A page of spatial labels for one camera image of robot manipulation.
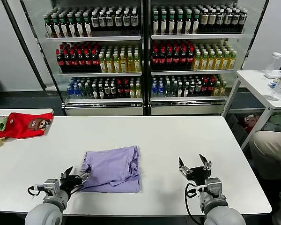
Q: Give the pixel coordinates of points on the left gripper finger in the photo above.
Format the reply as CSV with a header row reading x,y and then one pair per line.
x,y
84,175
66,173

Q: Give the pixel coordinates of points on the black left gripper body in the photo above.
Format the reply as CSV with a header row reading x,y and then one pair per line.
x,y
69,184

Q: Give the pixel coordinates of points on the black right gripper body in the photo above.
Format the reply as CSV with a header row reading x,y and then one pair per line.
x,y
199,175

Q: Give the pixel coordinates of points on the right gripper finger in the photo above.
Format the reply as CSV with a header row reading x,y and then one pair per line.
x,y
207,165
185,169

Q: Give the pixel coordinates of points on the purple t-shirt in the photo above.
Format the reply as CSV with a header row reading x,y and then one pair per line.
x,y
112,168

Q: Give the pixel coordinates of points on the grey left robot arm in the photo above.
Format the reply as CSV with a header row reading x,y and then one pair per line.
x,y
44,213

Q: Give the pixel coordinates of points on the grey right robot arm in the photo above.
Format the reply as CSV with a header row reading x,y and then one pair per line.
x,y
224,215

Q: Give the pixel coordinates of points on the black plastic crate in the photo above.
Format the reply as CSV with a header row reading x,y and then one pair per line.
x,y
236,127

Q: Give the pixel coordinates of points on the red garment in crate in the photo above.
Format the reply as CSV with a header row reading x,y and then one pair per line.
x,y
250,124

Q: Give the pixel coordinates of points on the glass beverage display cabinet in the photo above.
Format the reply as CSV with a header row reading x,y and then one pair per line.
x,y
103,109
187,108

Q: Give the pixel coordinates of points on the red t-shirt bear print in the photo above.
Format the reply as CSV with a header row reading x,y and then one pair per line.
x,y
18,126

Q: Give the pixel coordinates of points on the small yellow tea bottle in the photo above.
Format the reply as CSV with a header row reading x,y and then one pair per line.
x,y
138,92
223,89
217,90
132,92

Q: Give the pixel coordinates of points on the dark drink bottle white label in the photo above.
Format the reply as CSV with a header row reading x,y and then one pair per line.
x,y
186,91
180,91
101,93
94,93

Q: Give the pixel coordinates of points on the small cola bottle red cap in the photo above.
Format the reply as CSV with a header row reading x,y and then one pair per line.
x,y
211,87
204,87
120,90
126,90

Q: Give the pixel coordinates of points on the small dark bottle grey label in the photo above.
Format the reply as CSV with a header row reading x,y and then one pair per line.
x,y
192,87
107,90
198,87
113,90

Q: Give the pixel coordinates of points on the clear water bottle green label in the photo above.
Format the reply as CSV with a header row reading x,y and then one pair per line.
x,y
88,92
174,90
167,90

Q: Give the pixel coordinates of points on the water bottle blue label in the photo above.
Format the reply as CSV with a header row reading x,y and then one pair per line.
x,y
70,92
154,90
160,90
77,92

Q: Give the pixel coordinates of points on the white side table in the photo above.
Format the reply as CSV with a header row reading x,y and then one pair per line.
x,y
253,82

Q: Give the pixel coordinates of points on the yellow tea bottle green cap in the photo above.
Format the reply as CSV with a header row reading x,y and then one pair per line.
x,y
211,62
218,62
197,62
116,65
130,65
102,65
225,62
137,65
204,62
109,65
232,62
123,65

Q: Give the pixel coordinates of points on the small blue item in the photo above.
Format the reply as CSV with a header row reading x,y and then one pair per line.
x,y
271,84

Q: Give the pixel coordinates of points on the clear water bottle grey lid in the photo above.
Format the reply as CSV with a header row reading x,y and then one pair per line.
x,y
278,89

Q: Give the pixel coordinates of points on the small white box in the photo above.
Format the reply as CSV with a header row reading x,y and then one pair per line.
x,y
272,75

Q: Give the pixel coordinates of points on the tall clear bottle white cap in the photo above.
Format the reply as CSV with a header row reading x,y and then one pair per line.
x,y
272,64

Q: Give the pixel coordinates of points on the brown drink bottle green cap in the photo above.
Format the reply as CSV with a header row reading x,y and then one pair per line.
x,y
188,24
64,29
179,24
172,24
49,29
87,28
80,28
72,28
164,24
196,24
156,24
56,29

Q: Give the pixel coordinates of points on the dark tea bottle beige label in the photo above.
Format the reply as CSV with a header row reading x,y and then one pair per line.
x,y
212,21
204,21

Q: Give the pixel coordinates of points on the dark tea bottle black label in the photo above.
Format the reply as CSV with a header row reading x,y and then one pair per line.
x,y
228,20
242,20
134,21
220,20
235,20
95,22
110,22
127,21
118,21
102,22

